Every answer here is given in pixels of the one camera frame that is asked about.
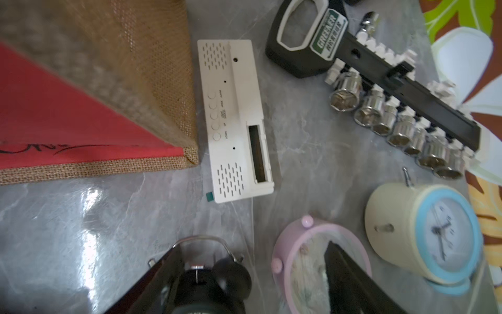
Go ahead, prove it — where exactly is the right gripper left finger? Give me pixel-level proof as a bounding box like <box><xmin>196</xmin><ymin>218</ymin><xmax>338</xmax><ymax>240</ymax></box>
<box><xmin>105</xmin><ymin>247</ymin><xmax>184</xmax><ymax>313</ymax></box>

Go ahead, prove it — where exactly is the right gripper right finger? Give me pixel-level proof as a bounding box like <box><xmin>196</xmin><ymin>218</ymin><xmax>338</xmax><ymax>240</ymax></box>
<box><xmin>324</xmin><ymin>242</ymin><xmax>405</xmax><ymax>314</ymax></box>

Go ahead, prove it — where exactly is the canvas bag with red sides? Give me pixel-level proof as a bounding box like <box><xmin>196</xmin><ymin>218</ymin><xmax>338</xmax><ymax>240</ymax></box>
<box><xmin>1</xmin><ymin>1</ymin><xmax>199</xmax><ymax>185</ymax></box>

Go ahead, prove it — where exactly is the lilac round alarm clock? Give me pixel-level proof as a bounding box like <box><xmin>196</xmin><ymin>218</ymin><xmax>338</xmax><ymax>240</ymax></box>
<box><xmin>271</xmin><ymin>215</ymin><xmax>372</xmax><ymax>313</ymax></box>

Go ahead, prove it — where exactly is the black twin-bell alarm clock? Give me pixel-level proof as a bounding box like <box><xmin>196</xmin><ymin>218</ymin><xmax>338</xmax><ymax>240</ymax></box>
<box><xmin>147</xmin><ymin>234</ymin><xmax>252</xmax><ymax>314</ymax></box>

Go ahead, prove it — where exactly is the cream and blue alarm clock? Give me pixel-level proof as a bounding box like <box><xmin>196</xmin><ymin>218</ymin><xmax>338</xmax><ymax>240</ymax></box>
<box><xmin>364</xmin><ymin>167</ymin><xmax>483</xmax><ymax>296</ymax></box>

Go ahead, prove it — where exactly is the white digital clock back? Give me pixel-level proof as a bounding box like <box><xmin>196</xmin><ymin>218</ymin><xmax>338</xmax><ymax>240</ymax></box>
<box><xmin>197</xmin><ymin>40</ymin><xmax>275</xmax><ymax>204</ymax></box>

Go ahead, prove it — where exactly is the socket set on black rail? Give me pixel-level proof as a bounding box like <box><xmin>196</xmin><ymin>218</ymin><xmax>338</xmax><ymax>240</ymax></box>
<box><xmin>265</xmin><ymin>1</ymin><xmax>481</xmax><ymax>180</ymax></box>

